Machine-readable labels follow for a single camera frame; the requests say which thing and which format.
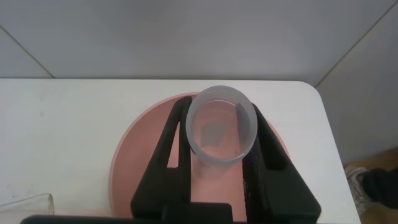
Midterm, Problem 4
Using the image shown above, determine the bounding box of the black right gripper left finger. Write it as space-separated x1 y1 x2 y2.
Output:
130 95 193 220

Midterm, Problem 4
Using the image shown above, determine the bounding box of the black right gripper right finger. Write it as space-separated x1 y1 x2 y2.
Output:
242 103 322 224

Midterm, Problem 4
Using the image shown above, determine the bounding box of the test tube with red pigment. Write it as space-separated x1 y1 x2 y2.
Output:
185 85 258 180

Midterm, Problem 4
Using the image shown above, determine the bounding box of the clear glass beaker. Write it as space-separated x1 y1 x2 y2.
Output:
0 192 55 216

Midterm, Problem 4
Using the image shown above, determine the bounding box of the pink plastic bowl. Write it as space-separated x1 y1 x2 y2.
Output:
108 91 292 218

